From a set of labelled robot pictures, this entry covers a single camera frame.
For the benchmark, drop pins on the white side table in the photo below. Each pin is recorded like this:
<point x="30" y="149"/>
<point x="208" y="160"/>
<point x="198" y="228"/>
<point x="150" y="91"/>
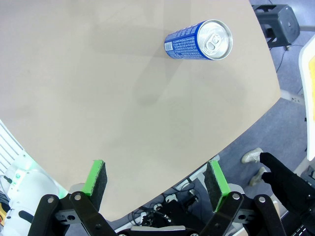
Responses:
<point x="305" y="98"/>

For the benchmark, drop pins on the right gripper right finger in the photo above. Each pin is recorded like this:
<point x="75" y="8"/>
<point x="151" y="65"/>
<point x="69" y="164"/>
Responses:
<point x="229" y="211"/>

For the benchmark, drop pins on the beige sneaker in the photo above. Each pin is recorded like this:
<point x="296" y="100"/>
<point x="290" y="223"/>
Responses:
<point x="251" y="156"/>
<point x="258" y="177"/>

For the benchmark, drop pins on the white slatted panel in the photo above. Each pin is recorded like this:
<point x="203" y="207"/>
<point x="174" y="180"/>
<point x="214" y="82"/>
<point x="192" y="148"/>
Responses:
<point x="8" y="147"/>

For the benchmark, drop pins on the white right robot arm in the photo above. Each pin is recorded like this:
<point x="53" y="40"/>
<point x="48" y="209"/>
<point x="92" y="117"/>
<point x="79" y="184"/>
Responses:
<point x="32" y="189"/>

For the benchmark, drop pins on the dark blue drink can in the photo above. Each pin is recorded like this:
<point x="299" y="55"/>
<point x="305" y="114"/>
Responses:
<point x="187" y="41"/>

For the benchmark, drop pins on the person in black trousers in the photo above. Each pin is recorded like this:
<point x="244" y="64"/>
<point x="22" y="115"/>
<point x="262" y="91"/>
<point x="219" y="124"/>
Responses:
<point x="288" y="186"/>

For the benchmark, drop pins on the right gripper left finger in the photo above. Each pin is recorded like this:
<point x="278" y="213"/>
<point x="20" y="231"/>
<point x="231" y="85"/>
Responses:
<point x="82" y="210"/>

